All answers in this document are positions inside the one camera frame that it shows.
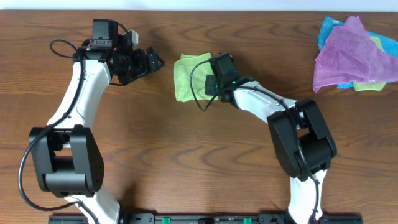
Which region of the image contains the green microfiber cloth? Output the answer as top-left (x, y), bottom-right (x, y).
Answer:
top-left (173, 53), bottom-right (213, 103)

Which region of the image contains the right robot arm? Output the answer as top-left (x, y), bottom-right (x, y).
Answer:
top-left (205, 75), bottom-right (336, 223)

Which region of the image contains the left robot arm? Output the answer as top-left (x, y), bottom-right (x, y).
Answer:
top-left (25, 46), bottom-right (165, 223)

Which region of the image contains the purple microfiber cloth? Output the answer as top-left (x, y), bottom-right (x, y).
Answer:
top-left (313, 16), bottom-right (397, 93)

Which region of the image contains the blue microfiber cloth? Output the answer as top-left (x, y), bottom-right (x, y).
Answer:
top-left (318, 17), bottom-right (397, 89)

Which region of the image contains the black right camera cable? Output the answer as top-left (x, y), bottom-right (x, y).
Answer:
top-left (189, 59), bottom-right (321, 223)

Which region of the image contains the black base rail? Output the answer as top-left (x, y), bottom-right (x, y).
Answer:
top-left (48, 213), bottom-right (364, 224)

